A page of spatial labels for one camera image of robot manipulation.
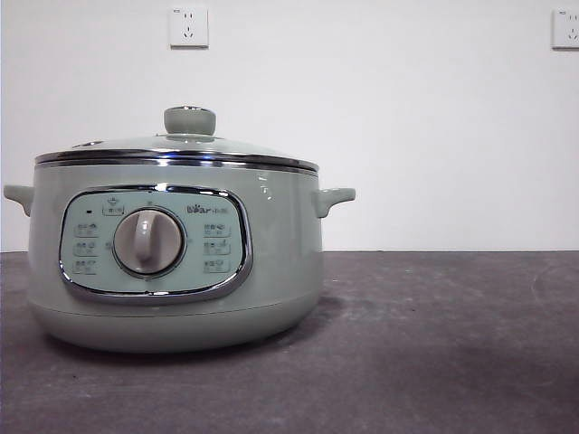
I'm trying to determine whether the glass lid with green knob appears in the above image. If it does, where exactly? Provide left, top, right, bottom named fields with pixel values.
left=34, top=105, right=320, bottom=175

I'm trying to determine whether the pale green electric cooking pot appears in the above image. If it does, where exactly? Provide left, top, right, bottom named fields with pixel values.
left=3, top=163, right=357, bottom=354

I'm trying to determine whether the white wall socket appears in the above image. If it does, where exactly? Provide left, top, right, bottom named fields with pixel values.
left=169, top=5, right=211, bottom=50
left=551, top=7, right=579, bottom=51

